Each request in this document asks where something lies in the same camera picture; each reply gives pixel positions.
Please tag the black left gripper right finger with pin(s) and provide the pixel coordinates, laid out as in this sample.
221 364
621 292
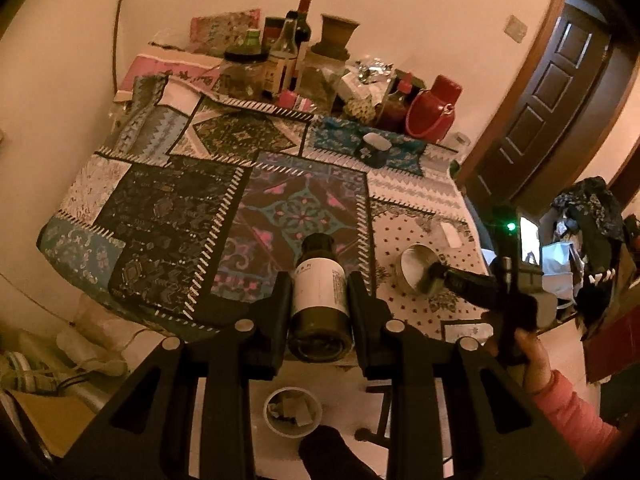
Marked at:
496 431

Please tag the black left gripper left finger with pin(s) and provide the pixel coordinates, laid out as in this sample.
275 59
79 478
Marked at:
184 413

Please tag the round metal tin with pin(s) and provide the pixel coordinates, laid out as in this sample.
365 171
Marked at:
420 272

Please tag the dark pump bottle white label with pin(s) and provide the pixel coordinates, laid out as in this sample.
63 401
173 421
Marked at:
320 330

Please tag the pink sleeve forearm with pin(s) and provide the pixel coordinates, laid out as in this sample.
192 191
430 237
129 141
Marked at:
587 434

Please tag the person's right hand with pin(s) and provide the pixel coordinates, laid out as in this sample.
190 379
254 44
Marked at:
537 372

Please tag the dark patterned hanging cloth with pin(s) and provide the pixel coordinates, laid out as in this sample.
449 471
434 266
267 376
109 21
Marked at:
589 209

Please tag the dark wooden door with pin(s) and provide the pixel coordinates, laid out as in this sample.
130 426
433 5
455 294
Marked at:
552 98

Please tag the white bowl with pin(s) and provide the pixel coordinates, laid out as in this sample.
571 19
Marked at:
373 150

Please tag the red thermos jug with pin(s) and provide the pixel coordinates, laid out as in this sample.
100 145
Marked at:
432 112

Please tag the patchwork patterned tablecloth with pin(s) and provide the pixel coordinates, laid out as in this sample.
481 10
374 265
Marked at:
192 202

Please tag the red-capped sauce bottle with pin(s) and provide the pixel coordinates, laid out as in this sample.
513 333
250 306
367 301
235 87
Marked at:
395 109

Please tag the large glass jar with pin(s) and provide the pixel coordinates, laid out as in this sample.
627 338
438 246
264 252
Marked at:
318 79

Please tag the brown clay vase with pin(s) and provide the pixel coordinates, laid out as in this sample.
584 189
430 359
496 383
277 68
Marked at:
335 35

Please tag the clear sauce bottle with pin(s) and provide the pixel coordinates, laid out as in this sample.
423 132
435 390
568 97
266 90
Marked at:
282 58

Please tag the dark wine bottle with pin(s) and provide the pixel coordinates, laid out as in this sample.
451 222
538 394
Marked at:
303 30

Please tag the pink printed box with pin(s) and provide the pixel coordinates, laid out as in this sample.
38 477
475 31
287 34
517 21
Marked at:
199 71

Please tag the black-lidded glass jar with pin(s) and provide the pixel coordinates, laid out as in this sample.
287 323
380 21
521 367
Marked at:
242 75

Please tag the wall light switch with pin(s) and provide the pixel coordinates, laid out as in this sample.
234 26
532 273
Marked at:
515 29

